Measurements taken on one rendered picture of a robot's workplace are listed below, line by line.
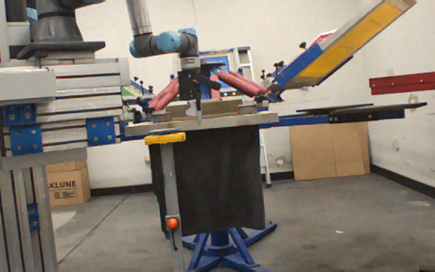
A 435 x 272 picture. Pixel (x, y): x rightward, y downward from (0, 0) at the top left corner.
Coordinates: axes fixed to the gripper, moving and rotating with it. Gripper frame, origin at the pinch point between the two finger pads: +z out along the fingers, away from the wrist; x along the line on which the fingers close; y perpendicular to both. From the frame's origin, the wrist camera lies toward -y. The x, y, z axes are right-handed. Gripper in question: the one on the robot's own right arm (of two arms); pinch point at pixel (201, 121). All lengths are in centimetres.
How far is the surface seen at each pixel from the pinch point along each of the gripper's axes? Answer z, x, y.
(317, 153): 67, -460, -129
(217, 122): 1.0, 2.0, -6.0
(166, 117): -2, -56, 19
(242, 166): 19.6, -8.5, -14.2
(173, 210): 29.0, 21.2, 11.7
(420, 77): -10, -55, -107
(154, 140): 4.0, 25.7, 15.1
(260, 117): 0.5, 1.9, -22.3
